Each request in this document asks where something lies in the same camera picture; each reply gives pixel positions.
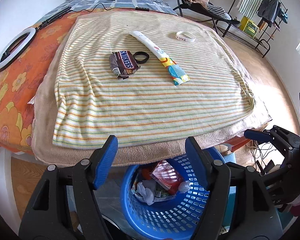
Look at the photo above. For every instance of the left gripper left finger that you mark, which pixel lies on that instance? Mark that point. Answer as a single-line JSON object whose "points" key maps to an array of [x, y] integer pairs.
{"points": [[102, 161]]}

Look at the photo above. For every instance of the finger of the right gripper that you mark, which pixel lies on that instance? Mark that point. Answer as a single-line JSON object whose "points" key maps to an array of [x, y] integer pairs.
{"points": [[260, 136]]}

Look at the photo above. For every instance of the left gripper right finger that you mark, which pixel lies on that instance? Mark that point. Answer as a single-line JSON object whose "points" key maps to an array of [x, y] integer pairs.
{"points": [[201, 161]]}

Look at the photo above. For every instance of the red juice pouch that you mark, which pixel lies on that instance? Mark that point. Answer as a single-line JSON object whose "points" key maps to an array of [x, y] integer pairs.
{"points": [[166, 176]]}

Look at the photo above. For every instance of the orange plastic cap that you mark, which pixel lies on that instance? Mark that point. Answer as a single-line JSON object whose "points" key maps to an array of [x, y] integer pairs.
{"points": [[146, 174]]}

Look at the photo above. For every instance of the large white tissue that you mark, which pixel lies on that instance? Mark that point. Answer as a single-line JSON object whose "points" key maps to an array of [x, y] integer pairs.
{"points": [[145, 191]]}

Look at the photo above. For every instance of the colourful long snack packet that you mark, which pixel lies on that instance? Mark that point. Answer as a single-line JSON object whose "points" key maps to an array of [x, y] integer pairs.
{"points": [[178, 75]]}

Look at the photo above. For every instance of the snickers bar wrapper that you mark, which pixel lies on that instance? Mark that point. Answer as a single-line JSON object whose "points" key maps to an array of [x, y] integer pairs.
{"points": [[123, 64]]}

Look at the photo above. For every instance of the white silicone wristband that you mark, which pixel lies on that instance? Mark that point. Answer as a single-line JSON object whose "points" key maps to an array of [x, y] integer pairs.
{"points": [[185, 36]]}

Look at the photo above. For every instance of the small white tissue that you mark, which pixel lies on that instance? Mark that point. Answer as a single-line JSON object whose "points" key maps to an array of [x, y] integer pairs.
{"points": [[184, 186]]}

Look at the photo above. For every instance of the green white milk carton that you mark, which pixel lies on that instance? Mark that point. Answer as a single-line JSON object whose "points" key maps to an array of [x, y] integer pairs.
{"points": [[161, 194]]}

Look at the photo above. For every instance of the striped yellow towel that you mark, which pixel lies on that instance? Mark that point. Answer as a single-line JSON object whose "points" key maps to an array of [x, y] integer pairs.
{"points": [[92, 103]]}

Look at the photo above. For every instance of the blue plastic laundry basket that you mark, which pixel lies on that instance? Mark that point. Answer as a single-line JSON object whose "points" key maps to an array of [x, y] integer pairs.
{"points": [[176, 218]]}

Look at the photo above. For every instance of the beige fleece blanket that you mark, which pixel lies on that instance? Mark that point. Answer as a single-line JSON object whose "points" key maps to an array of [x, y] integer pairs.
{"points": [[45, 114]]}

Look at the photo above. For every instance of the black clothes rack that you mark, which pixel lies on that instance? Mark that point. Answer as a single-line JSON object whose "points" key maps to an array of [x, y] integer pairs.
{"points": [[261, 42]]}

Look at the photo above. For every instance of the yellow green box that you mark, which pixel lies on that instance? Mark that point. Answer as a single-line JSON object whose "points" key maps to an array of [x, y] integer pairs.
{"points": [[248, 27]]}

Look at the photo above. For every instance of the orange floral bedsheet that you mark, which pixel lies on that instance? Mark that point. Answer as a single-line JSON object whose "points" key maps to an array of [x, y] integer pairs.
{"points": [[20, 81]]}

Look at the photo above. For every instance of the dark hanging jacket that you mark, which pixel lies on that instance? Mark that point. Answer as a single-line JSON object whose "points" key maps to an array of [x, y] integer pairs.
{"points": [[269, 10]]}

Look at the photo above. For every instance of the clothes on chair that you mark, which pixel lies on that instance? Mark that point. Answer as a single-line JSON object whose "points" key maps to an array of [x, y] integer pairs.
{"points": [[212, 9]]}

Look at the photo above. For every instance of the black folding chair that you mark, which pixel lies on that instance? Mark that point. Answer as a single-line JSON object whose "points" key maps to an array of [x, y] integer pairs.
{"points": [[184, 4]]}

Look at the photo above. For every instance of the blue plaid mattress cover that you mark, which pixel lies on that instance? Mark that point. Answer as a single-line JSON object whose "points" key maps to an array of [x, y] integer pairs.
{"points": [[78, 5]]}

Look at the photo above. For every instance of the white ring light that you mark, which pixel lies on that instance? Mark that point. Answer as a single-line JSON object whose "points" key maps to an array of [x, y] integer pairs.
{"points": [[16, 47]]}

